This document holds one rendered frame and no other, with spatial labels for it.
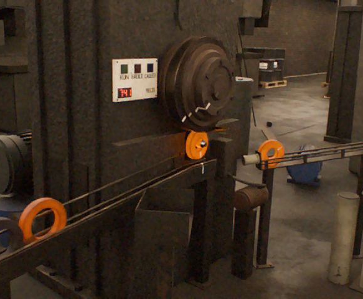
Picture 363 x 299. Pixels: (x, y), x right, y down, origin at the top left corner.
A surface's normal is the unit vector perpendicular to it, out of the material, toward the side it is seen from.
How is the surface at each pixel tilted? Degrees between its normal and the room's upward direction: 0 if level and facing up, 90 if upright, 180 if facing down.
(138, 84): 90
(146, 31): 90
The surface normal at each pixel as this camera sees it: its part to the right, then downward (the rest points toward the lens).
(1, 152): -0.64, 0.17
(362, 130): -0.80, 0.11
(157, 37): 0.77, 0.18
